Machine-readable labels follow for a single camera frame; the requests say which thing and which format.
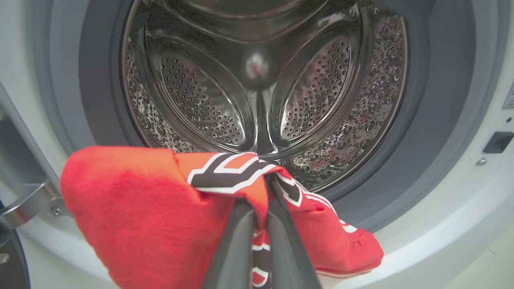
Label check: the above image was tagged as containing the red printed garment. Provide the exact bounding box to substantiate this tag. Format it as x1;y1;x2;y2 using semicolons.
60;146;384;289

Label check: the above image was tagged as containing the round glass washing machine door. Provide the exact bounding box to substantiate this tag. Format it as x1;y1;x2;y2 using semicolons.
0;82;71;289

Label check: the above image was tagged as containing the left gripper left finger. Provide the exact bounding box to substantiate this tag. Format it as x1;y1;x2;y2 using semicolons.
201;199;257;289

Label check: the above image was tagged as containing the white washing machine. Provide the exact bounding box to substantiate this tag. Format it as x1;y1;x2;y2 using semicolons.
0;0;514;289

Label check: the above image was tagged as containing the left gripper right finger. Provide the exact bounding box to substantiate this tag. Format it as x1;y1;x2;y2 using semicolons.
266;175;322;289

